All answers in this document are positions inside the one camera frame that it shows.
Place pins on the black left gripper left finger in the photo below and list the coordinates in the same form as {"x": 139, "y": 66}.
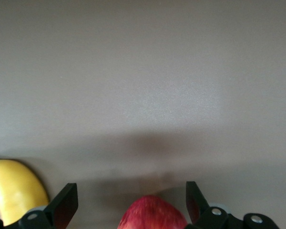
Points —
{"x": 59, "y": 210}

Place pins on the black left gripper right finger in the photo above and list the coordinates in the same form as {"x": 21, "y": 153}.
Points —
{"x": 205, "y": 217}

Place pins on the yellow banana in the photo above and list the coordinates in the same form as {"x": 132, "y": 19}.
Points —
{"x": 14, "y": 186}

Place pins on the red apple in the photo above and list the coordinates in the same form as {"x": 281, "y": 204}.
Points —
{"x": 152, "y": 214}

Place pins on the brown table mat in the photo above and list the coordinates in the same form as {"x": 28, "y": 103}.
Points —
{"x": 143, "y": 71}

